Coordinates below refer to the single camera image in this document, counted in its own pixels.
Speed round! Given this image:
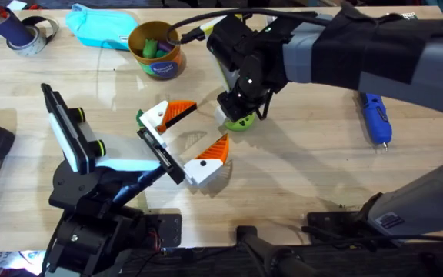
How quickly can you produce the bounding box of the blue electric screwdriver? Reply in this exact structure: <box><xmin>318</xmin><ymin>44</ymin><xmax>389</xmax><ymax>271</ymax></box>
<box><xmin>358</xmin><ymin>92</ymin><xmax>394</xmax><ymax>152</ymax></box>

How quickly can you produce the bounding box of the teal soft zip bag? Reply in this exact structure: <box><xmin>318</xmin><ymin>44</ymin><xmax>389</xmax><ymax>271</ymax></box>
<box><xmin>65</xmin><ymin>3</ymin><xmax>140</xmax><ymax>52</ymax></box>

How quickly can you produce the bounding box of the black cable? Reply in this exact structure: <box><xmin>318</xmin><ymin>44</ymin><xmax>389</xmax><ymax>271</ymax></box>
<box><xmin>166</xmin><ymin>7</ymin><xmax>319</xmax><ymax>45</ymax></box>

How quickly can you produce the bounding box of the green disc with holes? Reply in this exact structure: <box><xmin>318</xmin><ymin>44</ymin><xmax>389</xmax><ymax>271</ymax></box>
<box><xmin>224</xmin><ymin>112</ymin><xmax>257</xmax><ymax>133</ymax></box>

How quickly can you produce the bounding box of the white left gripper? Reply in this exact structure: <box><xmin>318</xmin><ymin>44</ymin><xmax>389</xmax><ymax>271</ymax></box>
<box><xmin>48</xmin><ymin>99</ymin><xmax>231</xmax><ymax>211</ymax></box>

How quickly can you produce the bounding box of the dark blue pen holder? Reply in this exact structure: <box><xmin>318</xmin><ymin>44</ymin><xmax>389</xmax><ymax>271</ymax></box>
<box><xmin>0</xmin><ymin>1</ymin><xmax>35</xmax><ymax>48</ymax></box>

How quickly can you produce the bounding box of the grey tape roll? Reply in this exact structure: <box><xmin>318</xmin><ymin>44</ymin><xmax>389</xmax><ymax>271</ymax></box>
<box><xmin>6</xmin><ymin>15</ymin><xmax>60</xmax><ymax>58</ymax></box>

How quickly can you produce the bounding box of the black camera stand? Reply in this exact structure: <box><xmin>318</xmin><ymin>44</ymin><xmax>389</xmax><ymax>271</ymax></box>
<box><xmin>235</xmin><ymin>225</ymin><xmax>319</xmax><ymax>277</ymax></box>

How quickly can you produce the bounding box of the black knob with green ring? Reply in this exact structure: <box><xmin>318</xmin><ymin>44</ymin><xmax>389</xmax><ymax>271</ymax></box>
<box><xmin>88</xmin><ymin>139</ymin><xmax>107</xmax><ymax>159</ymax></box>
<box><xmin>67</xmin><ymin>107</ymin><xmax>87</xmax><ymax>124</ymax></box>

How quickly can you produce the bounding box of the orange tub with toys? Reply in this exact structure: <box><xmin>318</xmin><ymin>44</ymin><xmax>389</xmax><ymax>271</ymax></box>
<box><xmin>127</xmin><ymin>20</ymin><xmax>186</xmax><ymax>81</ymax></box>

